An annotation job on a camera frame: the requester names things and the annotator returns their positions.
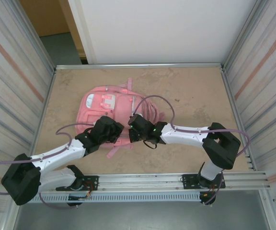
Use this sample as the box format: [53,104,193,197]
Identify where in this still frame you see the white slotted cable duct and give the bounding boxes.
[20,193,202,203]

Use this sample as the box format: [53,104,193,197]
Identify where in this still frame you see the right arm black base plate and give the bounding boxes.
[180,173,226,190]

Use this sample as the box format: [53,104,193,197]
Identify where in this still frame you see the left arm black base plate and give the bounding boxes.
[55,175,99,192]

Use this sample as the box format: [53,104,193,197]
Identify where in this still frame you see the striped translucent side panel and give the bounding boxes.
[0,0,55,211]
[224,0,276,204]

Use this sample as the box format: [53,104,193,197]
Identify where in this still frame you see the white door frame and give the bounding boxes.
[67,0,98,65]

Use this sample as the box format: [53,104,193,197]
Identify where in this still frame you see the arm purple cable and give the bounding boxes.
[0,123,98,210]
[132,95,252,206]

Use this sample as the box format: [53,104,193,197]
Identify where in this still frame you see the wide aluminium base rail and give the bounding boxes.
[12,171,272,192]

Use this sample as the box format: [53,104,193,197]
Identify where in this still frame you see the aluminium table side rail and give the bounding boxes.
[28,68,57,168]
[220,66,258,171]

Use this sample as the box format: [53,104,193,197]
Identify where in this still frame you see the pink school backpack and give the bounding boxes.
[75,77,166,160]

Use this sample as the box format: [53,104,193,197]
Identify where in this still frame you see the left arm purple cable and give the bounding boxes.
[0,123,98,210]

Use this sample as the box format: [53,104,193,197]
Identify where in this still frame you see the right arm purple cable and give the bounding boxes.
[132,95,252,206]

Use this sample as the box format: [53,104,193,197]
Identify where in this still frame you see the thin aluminium table edge rail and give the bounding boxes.
[55,62,225,70]

